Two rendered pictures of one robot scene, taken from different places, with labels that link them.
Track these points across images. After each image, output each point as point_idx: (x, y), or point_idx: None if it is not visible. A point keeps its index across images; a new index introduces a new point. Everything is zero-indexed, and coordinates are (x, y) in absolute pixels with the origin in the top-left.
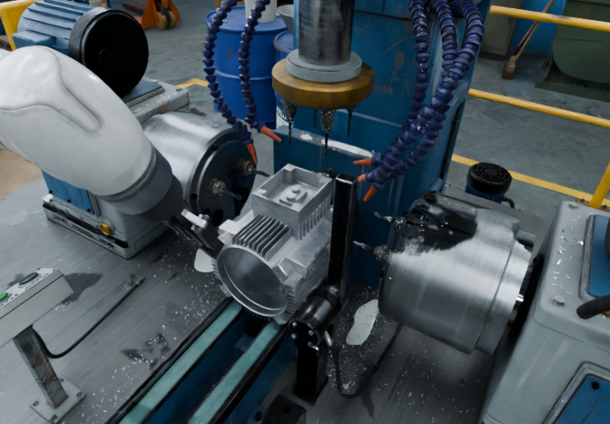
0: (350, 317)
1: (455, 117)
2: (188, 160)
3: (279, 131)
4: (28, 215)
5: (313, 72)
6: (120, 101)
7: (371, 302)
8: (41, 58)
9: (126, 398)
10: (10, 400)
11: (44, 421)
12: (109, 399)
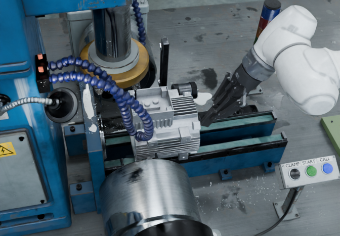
0: None
1: None
2: (176, 167)
3: (99, 146)
4: None
5: (137, 45)
6: (269, 23)
7: None
8: (298, 7)
9: (255, 187)
10: (308, 228)
11: (295, 204)
12: (263, 192)
